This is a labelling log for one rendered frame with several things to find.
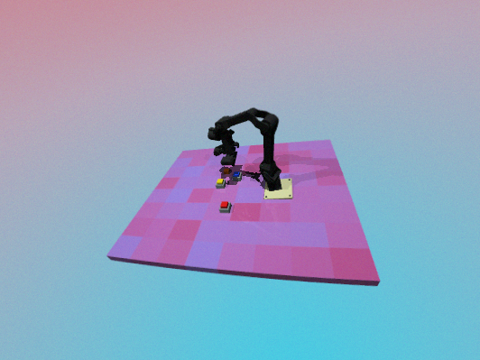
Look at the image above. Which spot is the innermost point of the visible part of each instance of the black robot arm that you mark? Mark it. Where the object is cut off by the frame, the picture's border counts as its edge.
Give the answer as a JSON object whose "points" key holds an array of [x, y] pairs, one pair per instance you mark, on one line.
{"points": [[268, 126]]}

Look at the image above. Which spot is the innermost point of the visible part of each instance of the red button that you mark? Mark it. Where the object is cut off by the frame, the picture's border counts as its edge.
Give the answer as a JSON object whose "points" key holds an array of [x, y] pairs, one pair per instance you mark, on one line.
{"points": [[225, 207]]}

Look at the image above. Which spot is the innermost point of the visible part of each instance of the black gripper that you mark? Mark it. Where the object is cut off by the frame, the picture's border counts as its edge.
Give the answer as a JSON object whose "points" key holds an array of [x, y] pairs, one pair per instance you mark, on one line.
{"points": [[230, 152]]}

